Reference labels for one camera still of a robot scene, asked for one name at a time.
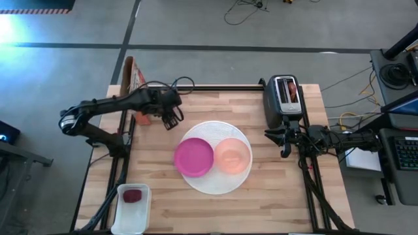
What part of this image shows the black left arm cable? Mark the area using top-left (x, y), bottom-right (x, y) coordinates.
top-left (143, 76), bottom-right (196, 95)

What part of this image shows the dark floor mat striped edge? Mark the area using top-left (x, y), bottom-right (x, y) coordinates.
top-left (0, 0), bottom-right (76, 15)

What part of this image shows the black floor cable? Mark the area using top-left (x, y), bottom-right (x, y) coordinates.
top-left (223, 0), bottom-right (272, 26)

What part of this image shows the magenta plastic plate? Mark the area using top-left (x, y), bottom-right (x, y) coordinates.
top-left (173, 137), bottom-right (216, 179)

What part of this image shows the black pole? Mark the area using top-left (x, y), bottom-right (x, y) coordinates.
top-left (383, 24), bottom-right (418, 61)

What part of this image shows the orange cereal box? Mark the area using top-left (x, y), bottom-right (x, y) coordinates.
top-left (120, 55), bottom-right (153, 127)

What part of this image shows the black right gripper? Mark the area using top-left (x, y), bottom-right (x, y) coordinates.
top-left (264, 120), bottom-right (310, 159)

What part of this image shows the black aluminium frame rail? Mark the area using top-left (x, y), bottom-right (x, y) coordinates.
top-left (178, 84), bottom-right (265, 91)

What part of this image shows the dark grey laptop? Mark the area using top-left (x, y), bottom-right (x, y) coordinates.
top-left (380, 91), bottom-right (418, 131)

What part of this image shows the black backlit keyboard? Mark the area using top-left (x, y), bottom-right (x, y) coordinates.
top-left (393, 136), bottom-right (418, 171)

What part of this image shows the light pink plastic bowl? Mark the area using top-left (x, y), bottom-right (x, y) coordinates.
top-left (214, 137), bottom-right (251, 174)

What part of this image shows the dark red plum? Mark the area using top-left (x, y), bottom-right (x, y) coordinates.
top-left (122, 189), bottom-right (143, 204)

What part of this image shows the grey desk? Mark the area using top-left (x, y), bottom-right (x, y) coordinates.
top-left (370, 48), bottom-right (418, 105)
top-left (378, 129), bottom-right (418, 206)

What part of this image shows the black two-slot toaster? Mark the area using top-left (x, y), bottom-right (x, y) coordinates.
top-left (263, 74), bottom-right (306, 130)

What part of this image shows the white paper sheet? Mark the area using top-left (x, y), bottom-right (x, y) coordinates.
top-left (344, 146), bottom-right (382, 172)

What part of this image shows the grey metal stand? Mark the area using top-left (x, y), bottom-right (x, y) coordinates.
top-left (0, 142), bottom-right (54, 235)

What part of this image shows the coiled black cable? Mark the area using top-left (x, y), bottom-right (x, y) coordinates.
top-left (379, 63), bottom-right (411, 91)

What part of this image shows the white round woven placemat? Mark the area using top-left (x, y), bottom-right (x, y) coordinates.
top-left (178, 120), bottom-right (254, 196)

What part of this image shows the black device with blue light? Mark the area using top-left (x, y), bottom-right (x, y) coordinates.
top-left (0, 120), bottom-right (21, 146)

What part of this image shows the yellow floor cable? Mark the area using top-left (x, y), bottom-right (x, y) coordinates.
top-left (327, 83), bottom-right (383, 131)

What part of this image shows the toasted bagel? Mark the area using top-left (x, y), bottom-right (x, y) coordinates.
top-left (286, 80), bottom-right (298, 102)

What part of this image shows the white plastic container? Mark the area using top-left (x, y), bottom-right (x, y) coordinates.
top-left (110, 183), bottom-right (153, 235)

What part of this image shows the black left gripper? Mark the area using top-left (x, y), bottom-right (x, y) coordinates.
top-left (143, 87), bottom-right (185, 131)

